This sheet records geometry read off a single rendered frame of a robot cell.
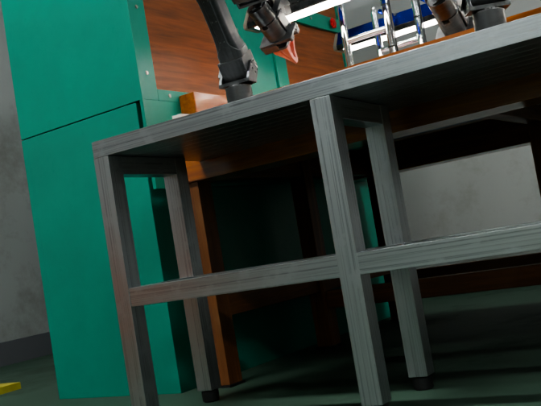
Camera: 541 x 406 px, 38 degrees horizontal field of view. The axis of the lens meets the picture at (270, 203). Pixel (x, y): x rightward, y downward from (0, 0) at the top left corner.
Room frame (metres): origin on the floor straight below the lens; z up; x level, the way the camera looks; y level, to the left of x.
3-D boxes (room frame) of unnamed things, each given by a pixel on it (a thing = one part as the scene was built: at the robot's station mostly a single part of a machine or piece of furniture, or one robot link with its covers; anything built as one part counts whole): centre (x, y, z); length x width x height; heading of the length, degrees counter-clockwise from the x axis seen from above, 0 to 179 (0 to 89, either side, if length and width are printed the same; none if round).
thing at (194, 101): (2.48, 0.11, 0.83); 0.30 x 0.06 x 0.07; 146
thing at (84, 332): (2.96, 0.16, 0.42); 1.36 x 0.55 x 0.84; 146
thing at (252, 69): (1.87, 0.03, 0.77); 0.09 x 0.06 x 0.06; 64
